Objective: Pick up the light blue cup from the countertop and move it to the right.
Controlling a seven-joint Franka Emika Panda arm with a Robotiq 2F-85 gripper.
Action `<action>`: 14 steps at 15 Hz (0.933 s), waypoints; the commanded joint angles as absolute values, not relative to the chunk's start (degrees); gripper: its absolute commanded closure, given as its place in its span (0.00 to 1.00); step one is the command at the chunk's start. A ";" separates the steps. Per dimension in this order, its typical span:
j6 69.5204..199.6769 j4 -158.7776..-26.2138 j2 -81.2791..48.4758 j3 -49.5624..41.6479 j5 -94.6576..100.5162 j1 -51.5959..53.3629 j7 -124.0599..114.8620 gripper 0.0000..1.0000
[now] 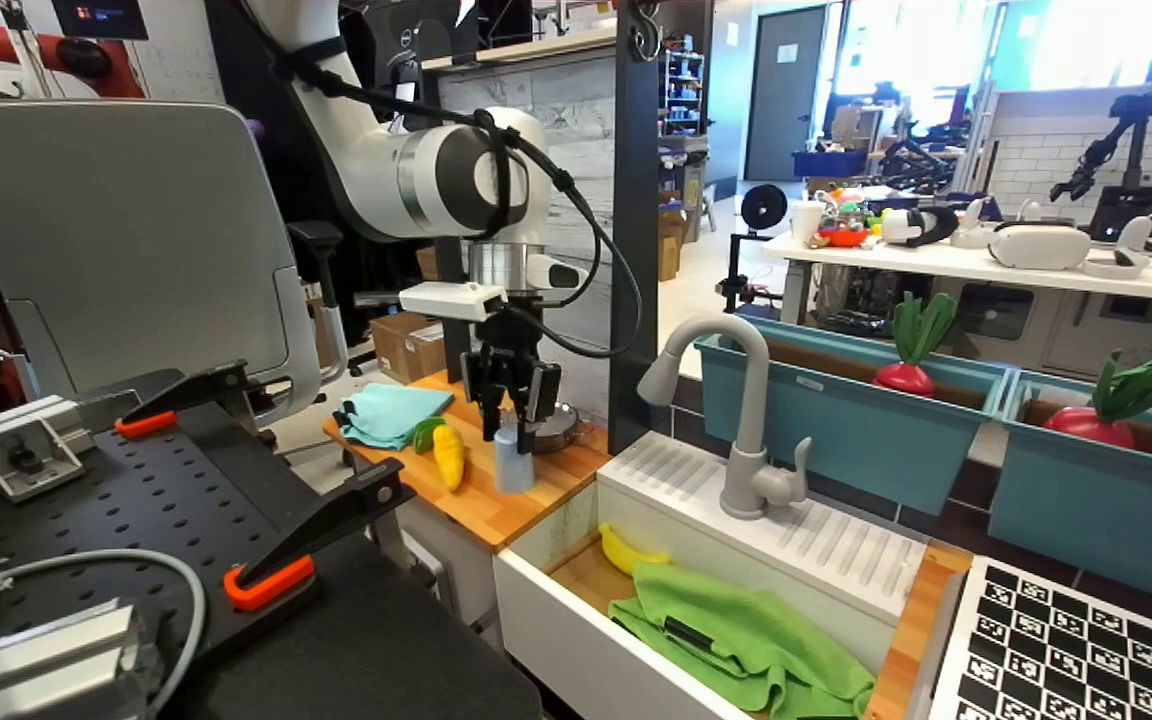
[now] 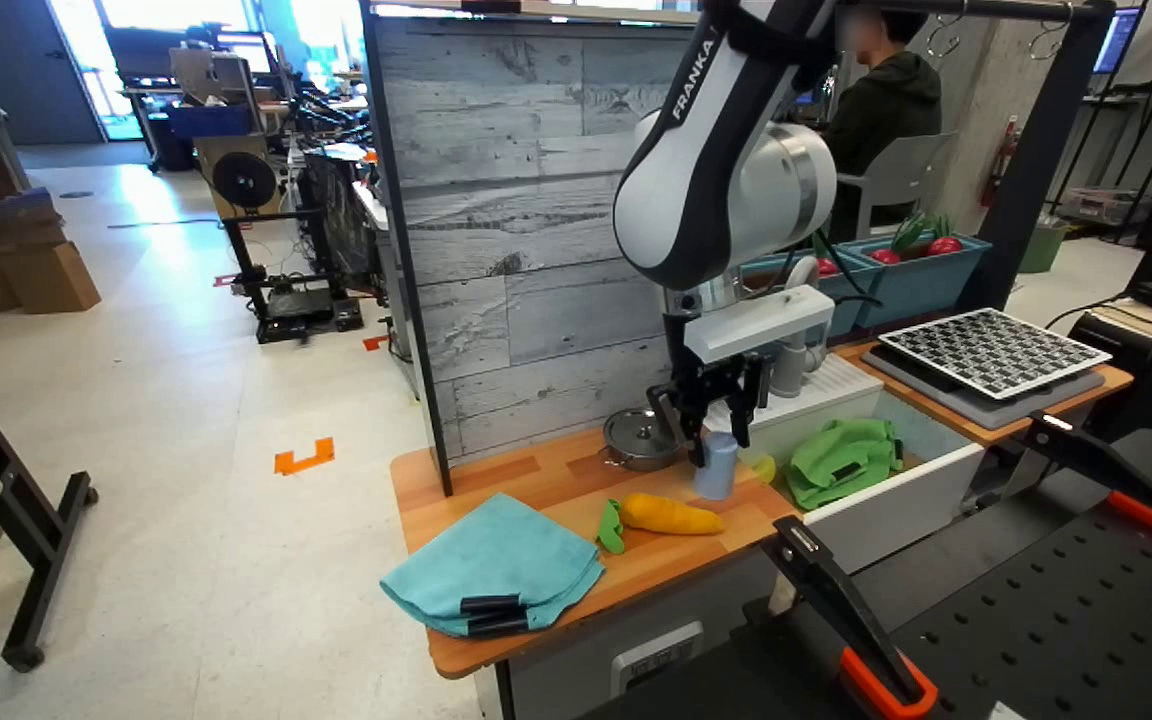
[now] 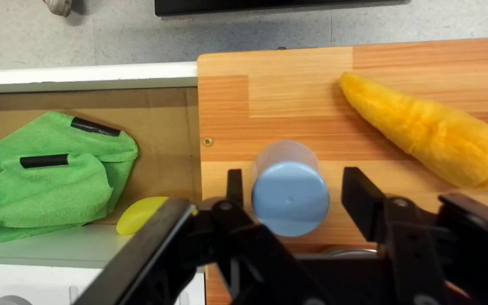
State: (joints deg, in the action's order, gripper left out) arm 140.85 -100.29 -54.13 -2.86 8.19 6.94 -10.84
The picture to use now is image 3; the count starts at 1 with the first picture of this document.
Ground green microfiber cloth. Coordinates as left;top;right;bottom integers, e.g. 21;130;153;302
0;110;140;244

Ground yellow-green ball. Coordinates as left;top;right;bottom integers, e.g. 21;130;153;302
113;195;170;237

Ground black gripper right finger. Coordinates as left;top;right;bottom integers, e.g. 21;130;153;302
340;166;488;305

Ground wooden toy kitchen counter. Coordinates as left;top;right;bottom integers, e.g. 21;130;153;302
0;36;488;305

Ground yellow plush carrot toy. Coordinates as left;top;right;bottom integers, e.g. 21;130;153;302
336;69;488;191

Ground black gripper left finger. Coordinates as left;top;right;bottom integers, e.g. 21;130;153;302
70;168;335;305

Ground light blue plastic cup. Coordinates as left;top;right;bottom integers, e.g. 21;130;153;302
248;139;331;239

